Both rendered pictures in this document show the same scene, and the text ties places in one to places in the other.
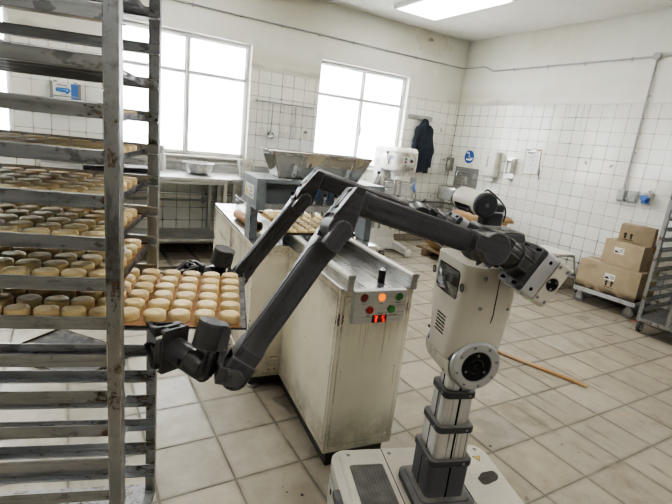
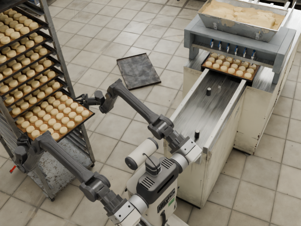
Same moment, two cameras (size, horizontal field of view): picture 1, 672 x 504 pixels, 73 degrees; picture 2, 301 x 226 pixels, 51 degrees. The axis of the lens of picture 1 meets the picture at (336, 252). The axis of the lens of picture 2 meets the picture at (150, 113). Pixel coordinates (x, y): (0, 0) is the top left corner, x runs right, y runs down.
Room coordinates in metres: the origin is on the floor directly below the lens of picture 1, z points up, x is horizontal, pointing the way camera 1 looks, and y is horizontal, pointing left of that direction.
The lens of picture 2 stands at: (0.93, -1.14, 2.44)
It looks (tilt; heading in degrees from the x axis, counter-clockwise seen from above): 46 degrees down; 58
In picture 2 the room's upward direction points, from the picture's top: 4 degrees counter-clockwise
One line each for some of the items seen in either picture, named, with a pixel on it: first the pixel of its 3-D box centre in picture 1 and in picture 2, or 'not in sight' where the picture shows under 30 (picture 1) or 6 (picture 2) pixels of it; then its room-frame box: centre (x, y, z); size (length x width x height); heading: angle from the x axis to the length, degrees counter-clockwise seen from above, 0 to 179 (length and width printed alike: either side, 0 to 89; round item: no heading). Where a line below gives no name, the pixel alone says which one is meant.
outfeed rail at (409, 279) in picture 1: (325, 229); (256, 60); (2.71, 0.08, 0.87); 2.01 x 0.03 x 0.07; 25
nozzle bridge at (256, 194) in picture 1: (311, 209); (236, 49); (2.55, 0.16, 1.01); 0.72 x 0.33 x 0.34; 115
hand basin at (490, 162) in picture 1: (460, 186); not in sight; (6.79, -1.71, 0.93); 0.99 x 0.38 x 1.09; 31
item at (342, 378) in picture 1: (335, 339); (203, 141); (2.09, -0.05, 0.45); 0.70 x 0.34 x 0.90; 25
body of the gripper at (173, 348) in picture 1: (180, 353); (23, 150); (0.90, 0.31, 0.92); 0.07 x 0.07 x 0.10; 57
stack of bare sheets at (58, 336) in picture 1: (70, 352); (137, 70); (2.45, 1.51, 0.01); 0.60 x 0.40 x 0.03; 72
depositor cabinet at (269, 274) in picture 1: (279, 281); (244, 74); (2.98, 0.36, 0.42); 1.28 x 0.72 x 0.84; 25
